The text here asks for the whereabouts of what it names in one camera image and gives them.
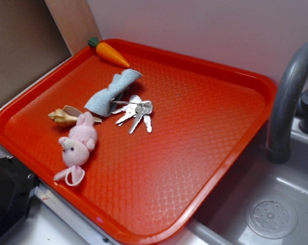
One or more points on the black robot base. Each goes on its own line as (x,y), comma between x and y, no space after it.
(17,184)

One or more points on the light blue cloth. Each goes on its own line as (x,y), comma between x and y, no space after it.
(101,103)

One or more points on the silver key bunch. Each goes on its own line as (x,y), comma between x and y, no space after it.
(137,109)

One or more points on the red plastic tray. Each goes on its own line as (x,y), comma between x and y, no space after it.
(142,188)

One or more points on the pink plush bunny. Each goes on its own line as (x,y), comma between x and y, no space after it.
(76,149)

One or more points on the tan conch seashell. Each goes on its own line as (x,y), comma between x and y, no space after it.
(66,117)

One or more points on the orange toy carrot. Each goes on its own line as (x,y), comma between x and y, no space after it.
(108,53)

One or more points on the wooden board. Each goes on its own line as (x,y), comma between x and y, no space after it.
(75,22)

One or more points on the grey toy sink basin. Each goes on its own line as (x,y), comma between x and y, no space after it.
(221,218)

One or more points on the grey toy faucet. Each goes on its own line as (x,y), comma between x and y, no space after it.
(292,94)

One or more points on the grey sink drain strainer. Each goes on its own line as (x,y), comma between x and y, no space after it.
(271,217)

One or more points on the brown cardboard panel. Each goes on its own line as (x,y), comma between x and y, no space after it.
(30,45)

